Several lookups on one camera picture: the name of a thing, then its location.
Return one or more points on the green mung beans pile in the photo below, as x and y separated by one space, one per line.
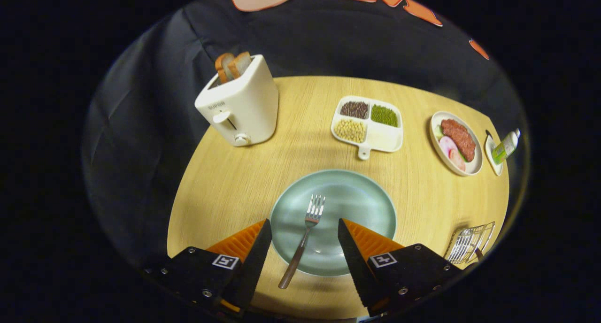
384 115

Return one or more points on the white oval plate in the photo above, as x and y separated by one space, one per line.
472 168

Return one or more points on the red ham slice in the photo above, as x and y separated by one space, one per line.
457 160

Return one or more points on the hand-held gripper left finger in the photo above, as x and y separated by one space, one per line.
256 262

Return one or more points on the yellow soybeans pile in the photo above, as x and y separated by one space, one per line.
350 131

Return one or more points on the green and silver bottle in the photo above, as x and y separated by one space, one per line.
504 148

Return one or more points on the dark red beans pile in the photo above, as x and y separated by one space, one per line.
354 110

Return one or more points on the white toaster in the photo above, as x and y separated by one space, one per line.
249 107

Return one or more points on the teal round plate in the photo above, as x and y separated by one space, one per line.
357 205

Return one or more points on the small white saucer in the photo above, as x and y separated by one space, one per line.
490 161

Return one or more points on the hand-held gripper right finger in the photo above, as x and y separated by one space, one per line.
354 262

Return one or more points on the white divided tray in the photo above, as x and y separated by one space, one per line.
385 144

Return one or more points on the brown steak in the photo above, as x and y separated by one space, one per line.
459 139

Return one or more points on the green lettuce leaf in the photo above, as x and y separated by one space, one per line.
438 133

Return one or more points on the toasted bread slice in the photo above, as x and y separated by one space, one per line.
240 64
222 67

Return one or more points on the pink round ham slice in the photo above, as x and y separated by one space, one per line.
447 145

